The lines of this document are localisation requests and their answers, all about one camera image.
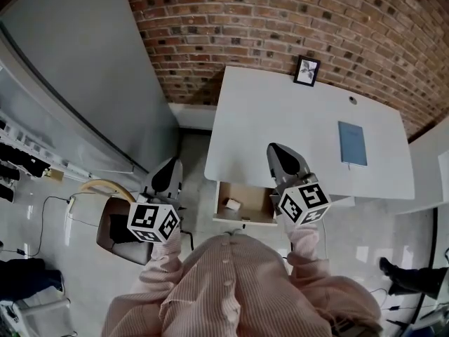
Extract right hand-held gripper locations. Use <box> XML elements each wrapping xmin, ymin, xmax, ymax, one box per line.
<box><xmin>266</xmin><ymin>142</ymin><xmax>333</xmax><ymax>226</ymax></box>

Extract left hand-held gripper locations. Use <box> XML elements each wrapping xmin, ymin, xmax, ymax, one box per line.
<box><xmin>126</xmin><ymin>156</ymin><xmax>185</xmax><ymax>244</ymax></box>

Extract wooden desk drawer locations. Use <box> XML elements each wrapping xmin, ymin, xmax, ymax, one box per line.
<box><xmin>212</xmin><ymin>180</ymin><xmax>282</xmax><ymax>227</ymax></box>

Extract person's left forearm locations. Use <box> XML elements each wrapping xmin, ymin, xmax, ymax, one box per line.
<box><xmin>139</xmin><ymin>229</ymin><xmax>184</xmax><ymax>294</ymax></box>

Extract person's right forearm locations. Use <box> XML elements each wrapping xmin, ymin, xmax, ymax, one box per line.
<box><xmin>283</xmin><ymin>218</ymin><xmax>331</xmax><ymax>284</ymax></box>

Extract black item on chair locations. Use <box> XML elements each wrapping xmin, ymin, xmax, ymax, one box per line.
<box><xmin>109</xmin><ymin>213</ymin><xmax>142</xmax><ymax>246</ymax></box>

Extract white desk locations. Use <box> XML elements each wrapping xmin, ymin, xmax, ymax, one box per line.
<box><xmin>204</xmin><ymin>65</ymin><xmax>416</xmax><ymax>201</ymax></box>

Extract brown chair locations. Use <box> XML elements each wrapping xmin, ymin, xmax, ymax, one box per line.
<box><xmin>79</xmin><ymin>178</ymin><xmax>156</xmax><ymax>267</ymax></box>

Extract blue notebook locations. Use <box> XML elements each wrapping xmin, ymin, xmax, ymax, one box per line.
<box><xmin>337</xmin><ymin>120</ymin><xmax>368</xmax><ymax>169</ymax></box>

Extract person's pink ribbed cardigan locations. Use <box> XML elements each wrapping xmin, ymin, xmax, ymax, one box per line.
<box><xmin>101</xmin><ymin>231</ymin><xmax>385</xmax><ymax>337</ymax></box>

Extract white side cabinet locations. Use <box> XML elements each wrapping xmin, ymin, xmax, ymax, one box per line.
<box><xmin>394</xmin><ymin>117</ymin><xmax>449</xmax><ymax>216</ymax></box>

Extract black bag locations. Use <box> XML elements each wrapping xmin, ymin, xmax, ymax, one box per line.
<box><xmin>0</xmin><ymin>257</ymin><xmax>66</xmax><ymax>302</ymax></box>

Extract white plastic box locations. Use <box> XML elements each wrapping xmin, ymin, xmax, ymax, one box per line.
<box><xmin>0</xmin><ymin>297</ymin><xmax>75</xmax><ymax>337</ymax></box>

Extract black hanging clothes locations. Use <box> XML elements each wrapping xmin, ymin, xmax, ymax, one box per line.
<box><xmin>0</xmin><ymin>141</ymin><xmax>51</xmax><ymax>204</ymax></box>

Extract large grey board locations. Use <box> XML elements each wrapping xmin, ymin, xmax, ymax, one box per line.
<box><xmin>0</xmin><ymin>0</ymin><xmax>180</xmax><ymax>176</ymax></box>

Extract black power cable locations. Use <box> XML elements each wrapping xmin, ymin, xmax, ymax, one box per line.
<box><xmin>15</xmin><ymin>195</ymin><xmax>72</xmax><ymax>256</ymax></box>

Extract black picture frame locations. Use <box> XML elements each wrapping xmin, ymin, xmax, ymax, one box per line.
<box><xmin>293</xmin><ymin>55</ymin><xmax>321</xmax><ymax>88</ymax></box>

